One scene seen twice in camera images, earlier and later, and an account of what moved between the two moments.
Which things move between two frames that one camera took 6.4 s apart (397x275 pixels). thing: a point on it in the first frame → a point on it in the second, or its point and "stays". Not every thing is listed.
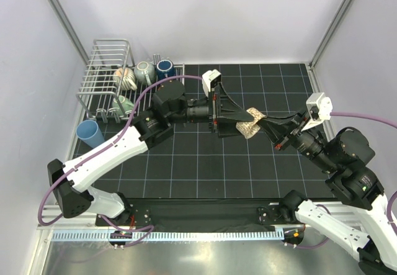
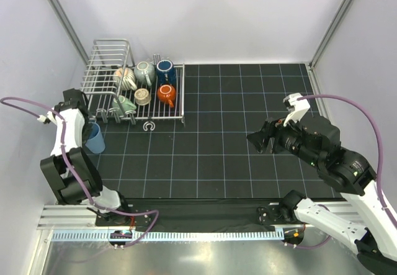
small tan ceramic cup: [248, 129] → [142, 96]
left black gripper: [224, 107] → [86, 133]
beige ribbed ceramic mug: [123, 77] stays
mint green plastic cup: [122, 104] stays
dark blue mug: [165, 69] stays
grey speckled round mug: [141, 69] stays
